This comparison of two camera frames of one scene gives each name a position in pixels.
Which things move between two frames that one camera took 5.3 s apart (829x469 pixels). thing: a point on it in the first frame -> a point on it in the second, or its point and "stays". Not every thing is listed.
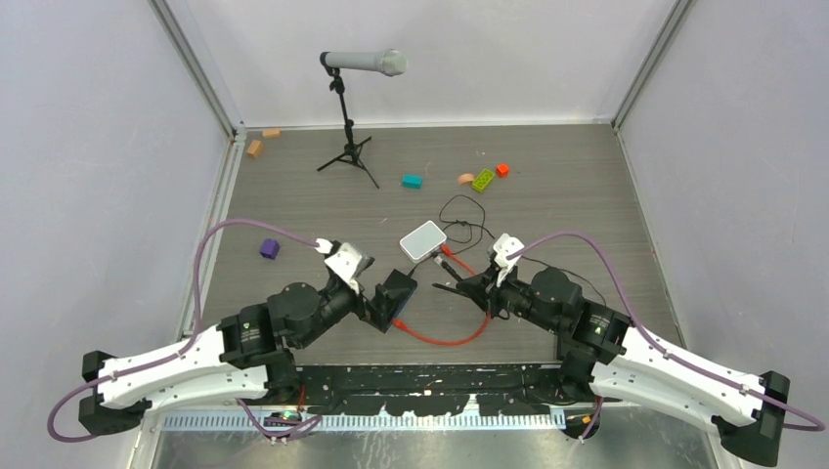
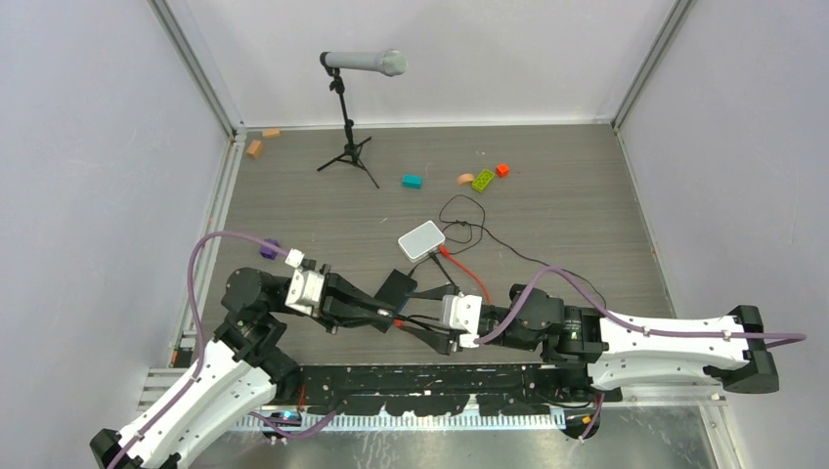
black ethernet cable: [438, 260] -> [449, 277]
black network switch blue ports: [382, 308] stays
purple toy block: [270, 248] stays
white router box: [422, 241] stays
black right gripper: [484, 290] -> [438, 341]
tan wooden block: [254, 149] stays
